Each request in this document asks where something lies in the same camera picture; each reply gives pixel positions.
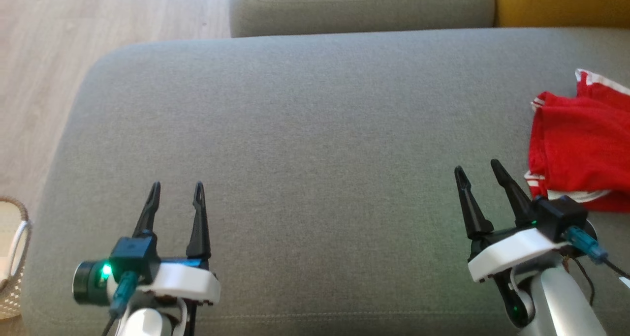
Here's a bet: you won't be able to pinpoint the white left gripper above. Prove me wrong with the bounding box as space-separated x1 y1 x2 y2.
133 181 221 306

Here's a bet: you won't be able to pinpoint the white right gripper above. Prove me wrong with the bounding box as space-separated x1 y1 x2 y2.
453 158 567 284

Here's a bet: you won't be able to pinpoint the red basketball jersey white sleeves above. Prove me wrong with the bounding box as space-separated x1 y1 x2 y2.
523 93 630 214

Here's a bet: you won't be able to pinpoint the grey sofa seat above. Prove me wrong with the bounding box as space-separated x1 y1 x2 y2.
22 28 630 336

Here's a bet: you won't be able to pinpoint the cream perforated laundry basket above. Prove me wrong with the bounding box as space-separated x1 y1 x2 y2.
0 196 33 321

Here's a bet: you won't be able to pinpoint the yellow sofa backrest cushion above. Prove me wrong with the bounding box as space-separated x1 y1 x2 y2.
494 0 630 30

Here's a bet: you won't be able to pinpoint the beige sofa seat cushion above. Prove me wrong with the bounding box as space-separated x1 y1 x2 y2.
228 0 496 38

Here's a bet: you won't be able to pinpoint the teal plug left camera cable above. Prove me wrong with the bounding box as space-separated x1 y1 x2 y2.
101 271 141 336

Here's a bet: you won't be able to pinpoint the teal plug camera cable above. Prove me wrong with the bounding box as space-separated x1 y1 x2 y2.
565 226 630 278
101 271 141 336

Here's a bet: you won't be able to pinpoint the teal plug right camera cable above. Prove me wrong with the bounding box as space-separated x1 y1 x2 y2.
565 226 630 278

